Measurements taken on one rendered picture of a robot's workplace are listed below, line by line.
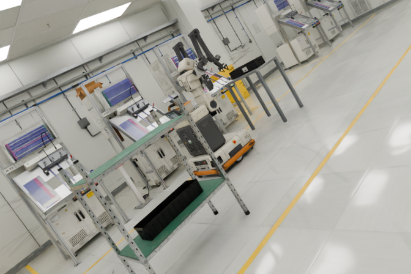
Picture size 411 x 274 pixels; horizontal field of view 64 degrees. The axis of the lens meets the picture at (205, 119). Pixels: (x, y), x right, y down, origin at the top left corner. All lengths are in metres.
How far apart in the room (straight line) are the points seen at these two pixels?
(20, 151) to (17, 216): 1.72
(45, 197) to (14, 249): 1.98
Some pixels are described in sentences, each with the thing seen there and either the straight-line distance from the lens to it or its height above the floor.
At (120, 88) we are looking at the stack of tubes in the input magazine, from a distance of 5.29.
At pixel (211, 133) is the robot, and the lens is 3.82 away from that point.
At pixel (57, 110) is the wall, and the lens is 6.51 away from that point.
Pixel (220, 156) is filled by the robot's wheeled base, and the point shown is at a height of 0.21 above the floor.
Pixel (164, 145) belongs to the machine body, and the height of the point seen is 0.46.
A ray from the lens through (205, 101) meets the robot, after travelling 4.07.
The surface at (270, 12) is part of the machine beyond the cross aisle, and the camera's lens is 8.46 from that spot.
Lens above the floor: 1.18
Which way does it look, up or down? 8 degrees down
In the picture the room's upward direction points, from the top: 31 degrees counter-clockwise
